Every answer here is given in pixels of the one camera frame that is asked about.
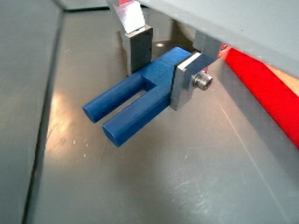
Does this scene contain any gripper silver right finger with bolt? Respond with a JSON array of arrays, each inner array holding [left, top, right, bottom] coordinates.
[[169, 31, 221, 110]]

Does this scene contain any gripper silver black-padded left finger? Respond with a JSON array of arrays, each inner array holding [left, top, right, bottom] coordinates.
[[107, 0, 153, 74]]

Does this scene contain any dark blue square-circle object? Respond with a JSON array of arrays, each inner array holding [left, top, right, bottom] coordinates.
[[81, 47, 191, 147]]

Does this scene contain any red shape-sorter block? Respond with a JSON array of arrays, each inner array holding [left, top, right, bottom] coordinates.
[[217, 44, 299, 149]]

